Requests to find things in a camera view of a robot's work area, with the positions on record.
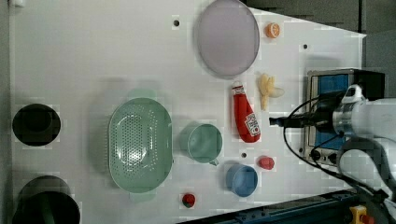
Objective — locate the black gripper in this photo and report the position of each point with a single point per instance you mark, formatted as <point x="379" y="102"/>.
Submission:
<point x="318" y="116"/>

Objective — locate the red plush ketchup bottle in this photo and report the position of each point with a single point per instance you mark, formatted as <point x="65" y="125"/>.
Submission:
<point x="245" y="119"/>

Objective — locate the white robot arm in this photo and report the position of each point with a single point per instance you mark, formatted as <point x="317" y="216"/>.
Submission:
<point x="368" y="126"/>

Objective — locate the green oval strainer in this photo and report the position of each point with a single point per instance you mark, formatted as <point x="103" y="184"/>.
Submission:
<point x="140" y="145"/>

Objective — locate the black toaster oven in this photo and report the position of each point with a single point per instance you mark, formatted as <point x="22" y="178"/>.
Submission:
<point x="327" y="88"/>

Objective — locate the peeled banana toy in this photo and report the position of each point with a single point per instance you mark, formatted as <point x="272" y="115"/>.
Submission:
<point x="268" y="89"/>

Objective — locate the strawberry toy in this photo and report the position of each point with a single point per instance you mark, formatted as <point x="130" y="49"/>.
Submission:
<point x="266" y="163"/>

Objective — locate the orange slice toy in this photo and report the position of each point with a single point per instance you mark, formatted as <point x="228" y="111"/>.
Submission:
<point x="272" y="30"/>

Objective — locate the yellow red emergency button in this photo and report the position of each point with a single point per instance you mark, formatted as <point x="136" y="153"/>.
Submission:
<point x="360" y="216"/>

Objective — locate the blue cup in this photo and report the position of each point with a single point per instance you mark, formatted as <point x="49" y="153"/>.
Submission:
<point x="242" y="180"/>

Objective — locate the grey round plate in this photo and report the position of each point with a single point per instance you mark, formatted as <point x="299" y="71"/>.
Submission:
<point x="228" y="37"/>

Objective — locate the green metal cup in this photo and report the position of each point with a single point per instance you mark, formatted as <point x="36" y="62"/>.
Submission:
<point x="202" y="142"/>

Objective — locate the small red tomato toy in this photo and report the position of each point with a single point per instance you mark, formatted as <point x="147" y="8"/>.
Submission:
<point x="188" y="200"/>

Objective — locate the black cylinder upper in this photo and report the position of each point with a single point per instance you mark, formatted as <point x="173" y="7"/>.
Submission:
<point x="36" y="125"/>

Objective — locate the black cylinder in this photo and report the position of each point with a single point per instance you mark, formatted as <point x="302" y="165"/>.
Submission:
<point x="36" y="125"/>
<point x="46" y="200"/>

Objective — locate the black cylinder lower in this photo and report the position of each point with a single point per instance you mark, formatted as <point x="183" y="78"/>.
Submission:
<point x="46" y="200"/>

